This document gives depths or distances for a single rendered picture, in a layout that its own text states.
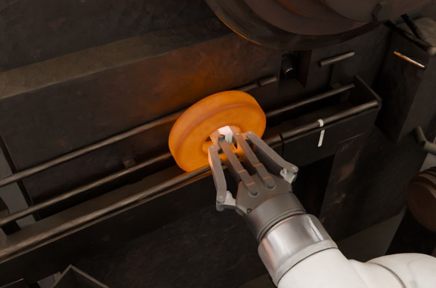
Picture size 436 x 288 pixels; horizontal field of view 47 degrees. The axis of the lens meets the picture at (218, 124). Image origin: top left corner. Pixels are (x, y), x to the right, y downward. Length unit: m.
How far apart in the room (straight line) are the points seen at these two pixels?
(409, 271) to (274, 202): 0.19
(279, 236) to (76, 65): 0.36
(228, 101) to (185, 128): 0.07
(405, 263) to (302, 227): 0.16
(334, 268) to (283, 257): 0.06
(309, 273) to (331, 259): 0.03
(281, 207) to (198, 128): 0.17
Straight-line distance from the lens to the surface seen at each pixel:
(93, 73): 0.71
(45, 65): 0.74
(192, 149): 0.75
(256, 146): 0.74
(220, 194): 0.68
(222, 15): 0.61
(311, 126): 0.85
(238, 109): 0.73
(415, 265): 0.71
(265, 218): 0.64
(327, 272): 0.60
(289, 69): 0.90
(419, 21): 0.98
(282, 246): 0.62
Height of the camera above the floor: 1.32
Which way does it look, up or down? 46 degrees down
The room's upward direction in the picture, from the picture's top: straight up
